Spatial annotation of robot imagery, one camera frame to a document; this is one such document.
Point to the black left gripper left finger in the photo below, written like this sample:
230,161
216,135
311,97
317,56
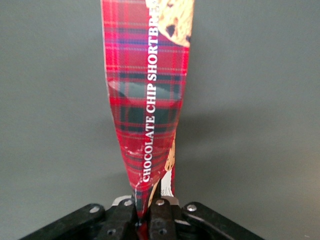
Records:
120,222

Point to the red tartan cookie box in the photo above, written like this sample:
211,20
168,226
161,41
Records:
140,75

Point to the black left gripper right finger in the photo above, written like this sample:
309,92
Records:
162,222

